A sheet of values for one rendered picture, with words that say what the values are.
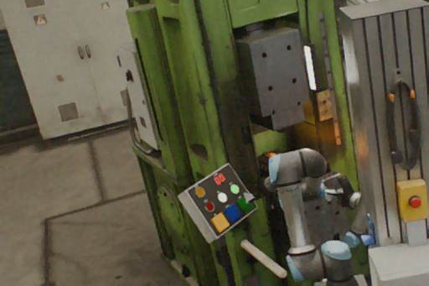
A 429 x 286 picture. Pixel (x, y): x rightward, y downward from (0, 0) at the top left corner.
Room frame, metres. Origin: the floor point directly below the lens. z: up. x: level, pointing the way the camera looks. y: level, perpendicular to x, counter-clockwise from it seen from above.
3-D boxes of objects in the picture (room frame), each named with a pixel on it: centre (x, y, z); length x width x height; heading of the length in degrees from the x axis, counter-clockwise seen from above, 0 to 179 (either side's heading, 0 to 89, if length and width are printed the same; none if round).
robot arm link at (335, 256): (2.33, -0.20, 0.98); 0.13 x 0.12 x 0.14; 93
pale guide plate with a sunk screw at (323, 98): (3.56, -0.38, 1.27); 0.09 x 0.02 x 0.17; 115
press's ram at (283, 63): (3.51, -0.10, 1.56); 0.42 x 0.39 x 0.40; 25
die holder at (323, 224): (3.53, -0.10, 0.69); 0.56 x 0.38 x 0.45; 25
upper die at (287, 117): (3.49, -0.06, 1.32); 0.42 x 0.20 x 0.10; 25
